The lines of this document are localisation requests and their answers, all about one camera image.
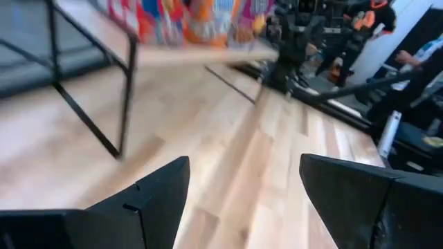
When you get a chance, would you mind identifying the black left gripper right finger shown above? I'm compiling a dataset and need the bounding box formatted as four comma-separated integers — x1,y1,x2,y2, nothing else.
299,154,443,249

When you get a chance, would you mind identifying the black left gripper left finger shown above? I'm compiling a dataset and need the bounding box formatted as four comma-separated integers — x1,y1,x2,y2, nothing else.
0,156,190,249

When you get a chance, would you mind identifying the Raisin Bran cereal box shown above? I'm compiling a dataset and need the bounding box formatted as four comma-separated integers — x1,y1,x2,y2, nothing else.
228,0,276,49

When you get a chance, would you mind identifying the Frosted Mini-Wheats cereal box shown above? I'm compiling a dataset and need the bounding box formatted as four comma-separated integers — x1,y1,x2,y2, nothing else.
183,0,242,48

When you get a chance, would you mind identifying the wooden shelf with black legs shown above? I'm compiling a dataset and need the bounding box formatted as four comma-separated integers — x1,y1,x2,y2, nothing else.
0,0,280,160

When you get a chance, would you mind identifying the white upright panel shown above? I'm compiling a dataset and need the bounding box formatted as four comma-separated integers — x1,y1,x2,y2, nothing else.
378,110,403,160

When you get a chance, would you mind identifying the person's hand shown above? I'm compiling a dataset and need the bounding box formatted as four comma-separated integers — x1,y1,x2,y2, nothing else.
395,49,422,67

